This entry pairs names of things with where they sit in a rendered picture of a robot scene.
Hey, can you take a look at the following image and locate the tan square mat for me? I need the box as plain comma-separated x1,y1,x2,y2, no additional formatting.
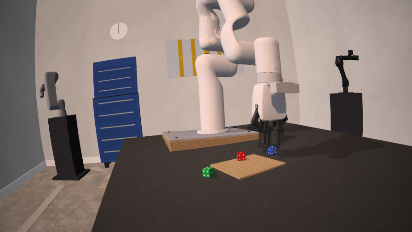
210,154,286,179

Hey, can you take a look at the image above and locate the green die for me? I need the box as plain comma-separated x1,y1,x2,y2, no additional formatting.
202,167,214,178

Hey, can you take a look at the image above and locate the red die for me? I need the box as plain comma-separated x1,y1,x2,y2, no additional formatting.
237,151,245,161

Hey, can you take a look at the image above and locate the blue die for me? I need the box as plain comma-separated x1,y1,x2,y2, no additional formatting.
268,146,276,155

